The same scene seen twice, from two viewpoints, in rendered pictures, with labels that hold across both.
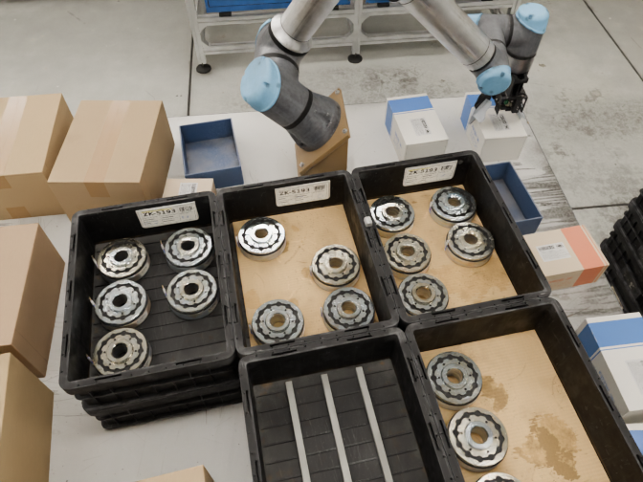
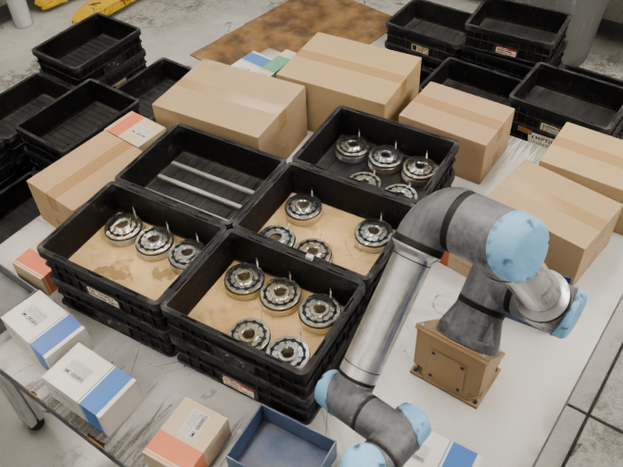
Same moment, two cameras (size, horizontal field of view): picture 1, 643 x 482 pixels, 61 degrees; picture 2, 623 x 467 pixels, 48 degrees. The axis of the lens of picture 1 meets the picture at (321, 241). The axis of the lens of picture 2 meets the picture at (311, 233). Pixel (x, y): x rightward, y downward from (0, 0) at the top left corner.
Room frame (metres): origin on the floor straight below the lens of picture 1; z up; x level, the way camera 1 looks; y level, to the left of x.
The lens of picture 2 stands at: (1.50, -0.92, 2.21)
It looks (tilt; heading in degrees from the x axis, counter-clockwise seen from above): 46 degrees down; 134
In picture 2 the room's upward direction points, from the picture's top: 3 degrees counter-clockwise
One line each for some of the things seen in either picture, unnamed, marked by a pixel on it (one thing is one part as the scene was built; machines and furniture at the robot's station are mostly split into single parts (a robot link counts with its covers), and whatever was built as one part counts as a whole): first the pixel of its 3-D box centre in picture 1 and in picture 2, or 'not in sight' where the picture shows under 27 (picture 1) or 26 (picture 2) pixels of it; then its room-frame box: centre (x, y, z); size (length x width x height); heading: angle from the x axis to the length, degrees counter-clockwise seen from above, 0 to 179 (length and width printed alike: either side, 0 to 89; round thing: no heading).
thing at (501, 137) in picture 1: (491, 125); not in sight; (1.20, -0.49, 0.75); 0.20 x 0.12 x 0.09; 6
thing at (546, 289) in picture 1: (442, 230); (263, 297); (0.69, -0.25, 0.92); 0.40 x 0.30 x 0.02; 12
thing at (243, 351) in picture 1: (299, 253); (325, 219); (0.62, 0.04, 0.92); 0.40 x 0.30 x 0.02; 12
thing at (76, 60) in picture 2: not in sight; (99, 82); (-1.17, 0.47, 0.37); 0.40 x 0.30 x 0.45; 96
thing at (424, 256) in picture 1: (407, 252); (280, 293); (0.67, -0.18, 0.86); 0.10 x 0.10 x 0.01
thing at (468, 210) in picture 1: (454, 203); (287, 354); (0.81, -0.30, 0.86); 0.10 x 0.10 x 0.01
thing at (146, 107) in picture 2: not in sight; (162, 119); (-0.77, 0.51, 0.31); 0.40 x 0.30 x 0.34; 96
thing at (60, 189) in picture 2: not in sight; (96, 187); (-0.10, -0.20, 0.78); 0.30 x 0.22 x 0.16; 94
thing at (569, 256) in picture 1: (560, 258); (188, 443); (0.74, -0.57, 0.74); 0.16 x 0.12 x 0.07; 102
